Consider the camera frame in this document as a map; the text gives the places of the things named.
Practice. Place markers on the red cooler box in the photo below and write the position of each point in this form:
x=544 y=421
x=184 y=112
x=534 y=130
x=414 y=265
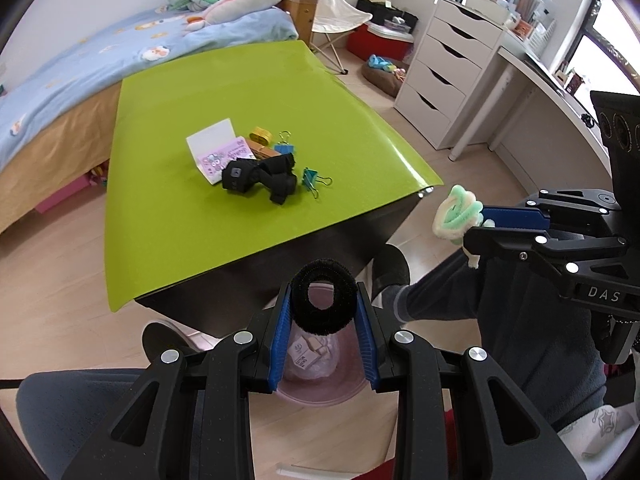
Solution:
x=375 y=42

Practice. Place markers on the teal binder clip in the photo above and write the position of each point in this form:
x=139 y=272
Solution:
x=311 y=179

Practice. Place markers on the white drawer unit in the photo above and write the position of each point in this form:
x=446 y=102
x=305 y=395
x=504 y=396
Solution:
x=445 y=70

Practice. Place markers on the person's left leg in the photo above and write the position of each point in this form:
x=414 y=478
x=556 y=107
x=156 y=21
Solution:
x=65 y=410

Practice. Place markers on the white desk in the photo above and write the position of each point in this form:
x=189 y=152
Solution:
x=555 y=95

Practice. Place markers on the black slipper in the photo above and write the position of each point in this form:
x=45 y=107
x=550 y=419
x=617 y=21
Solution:
x=392 y=270
x=165 y=335

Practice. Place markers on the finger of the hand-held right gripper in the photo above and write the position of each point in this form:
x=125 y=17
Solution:
x=515 y=217
x=505 y=242

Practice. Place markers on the black framed window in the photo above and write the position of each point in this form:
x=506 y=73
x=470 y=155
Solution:
x=595 y=25

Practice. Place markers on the pink white plush toy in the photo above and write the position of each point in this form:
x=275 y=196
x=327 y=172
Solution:
x=240 y=2

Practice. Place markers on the green top low table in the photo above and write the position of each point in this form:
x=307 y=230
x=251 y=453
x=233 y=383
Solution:
x=225 y=95

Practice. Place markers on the pink trash bin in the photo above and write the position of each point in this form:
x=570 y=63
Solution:
x=320 y=390

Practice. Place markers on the pink white sticker packet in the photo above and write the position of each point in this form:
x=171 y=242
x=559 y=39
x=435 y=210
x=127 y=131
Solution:
x=215 y=157

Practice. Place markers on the black hair scrunchie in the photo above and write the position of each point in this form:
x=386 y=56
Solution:
x=325 y=322

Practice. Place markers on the pink storage box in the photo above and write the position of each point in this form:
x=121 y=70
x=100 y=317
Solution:
x=60 y=195

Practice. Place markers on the white folding chair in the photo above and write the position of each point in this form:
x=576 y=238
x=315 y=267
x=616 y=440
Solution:
x=335 y=10

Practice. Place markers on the brown pet bed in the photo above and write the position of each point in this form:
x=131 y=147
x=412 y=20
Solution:
x=382 y=80

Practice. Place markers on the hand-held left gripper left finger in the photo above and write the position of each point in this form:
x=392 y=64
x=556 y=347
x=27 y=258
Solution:
x=280 y=335

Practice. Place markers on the dark blue binder clip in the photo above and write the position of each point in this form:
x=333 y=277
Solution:
x=284 y=149

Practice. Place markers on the blue toy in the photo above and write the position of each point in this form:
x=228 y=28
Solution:
x=379 y=62

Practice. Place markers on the blue printed blanket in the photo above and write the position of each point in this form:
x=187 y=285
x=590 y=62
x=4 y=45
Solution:
x=75 y=75

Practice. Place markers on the white labelled packet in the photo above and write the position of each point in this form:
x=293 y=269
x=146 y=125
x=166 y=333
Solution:
x=306 y=357

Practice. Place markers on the orange small packet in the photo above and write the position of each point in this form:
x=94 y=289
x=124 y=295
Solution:
x=262 y=149

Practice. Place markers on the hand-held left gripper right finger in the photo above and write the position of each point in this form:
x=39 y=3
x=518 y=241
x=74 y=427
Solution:
x=367 y=340

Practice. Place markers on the black bag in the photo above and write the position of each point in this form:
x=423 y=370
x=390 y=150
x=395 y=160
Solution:
x=395 y=15

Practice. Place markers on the tan bed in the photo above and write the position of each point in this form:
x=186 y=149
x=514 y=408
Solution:
x=55 y=160

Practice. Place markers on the green white hair scrunchie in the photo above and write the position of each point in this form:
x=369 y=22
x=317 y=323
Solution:
x=450 y=220

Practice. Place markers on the wooden bed post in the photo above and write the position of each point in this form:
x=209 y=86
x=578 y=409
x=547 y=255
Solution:
x=304 y=15

